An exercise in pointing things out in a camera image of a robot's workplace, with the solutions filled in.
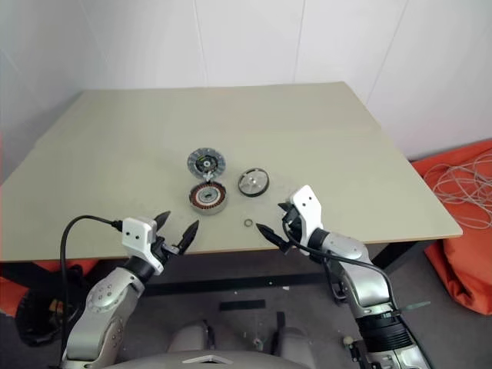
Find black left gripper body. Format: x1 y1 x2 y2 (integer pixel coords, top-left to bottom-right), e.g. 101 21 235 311
152 229 181 267

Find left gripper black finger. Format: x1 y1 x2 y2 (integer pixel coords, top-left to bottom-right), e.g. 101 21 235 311
155 210 172 232
175 219 200 256

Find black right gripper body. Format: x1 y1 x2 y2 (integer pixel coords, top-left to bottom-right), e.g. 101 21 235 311
281 207 305 251

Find round silver black cap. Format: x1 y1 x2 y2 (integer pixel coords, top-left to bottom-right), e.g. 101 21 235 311
237 168 271 199

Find motor stator copper windings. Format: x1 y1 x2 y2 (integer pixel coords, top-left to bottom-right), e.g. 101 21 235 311
187 180 231 217

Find black tape strip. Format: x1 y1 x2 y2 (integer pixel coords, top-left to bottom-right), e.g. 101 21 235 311
218 299 267 311

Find grey rounded shape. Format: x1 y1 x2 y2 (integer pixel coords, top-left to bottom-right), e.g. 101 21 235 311
168 320 213 353

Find silver robot torso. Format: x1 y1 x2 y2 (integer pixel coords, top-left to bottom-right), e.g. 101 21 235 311
115 347 357 369

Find black equipment bundle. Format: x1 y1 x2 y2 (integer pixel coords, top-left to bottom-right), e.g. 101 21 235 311
14 291 78 347

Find flat orange bean bag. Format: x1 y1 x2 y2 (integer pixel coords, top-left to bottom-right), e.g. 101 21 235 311
0 259 101 309

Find large orange bean bag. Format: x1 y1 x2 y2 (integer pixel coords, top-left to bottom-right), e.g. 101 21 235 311
410 140 492 317

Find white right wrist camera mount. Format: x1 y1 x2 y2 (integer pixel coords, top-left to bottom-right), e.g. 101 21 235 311
289 184 324 247

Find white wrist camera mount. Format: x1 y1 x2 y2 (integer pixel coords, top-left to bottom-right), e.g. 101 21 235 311
289 184 324 247
121 217 165 276

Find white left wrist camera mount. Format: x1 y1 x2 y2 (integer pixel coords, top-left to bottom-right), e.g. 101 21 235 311
121 217 165 276

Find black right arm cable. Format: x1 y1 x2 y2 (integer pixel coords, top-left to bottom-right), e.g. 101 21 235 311
282 218 431 366

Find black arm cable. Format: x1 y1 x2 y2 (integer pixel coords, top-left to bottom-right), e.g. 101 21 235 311
282 218 431 366
58 214 125 362

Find black table frame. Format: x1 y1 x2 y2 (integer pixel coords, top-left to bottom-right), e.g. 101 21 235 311
144 240 431 298

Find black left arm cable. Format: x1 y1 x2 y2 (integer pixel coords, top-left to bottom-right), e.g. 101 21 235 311
58 214 125 362

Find tangled white cable bundle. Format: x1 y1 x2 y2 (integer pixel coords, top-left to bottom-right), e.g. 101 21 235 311
422 151 492 232

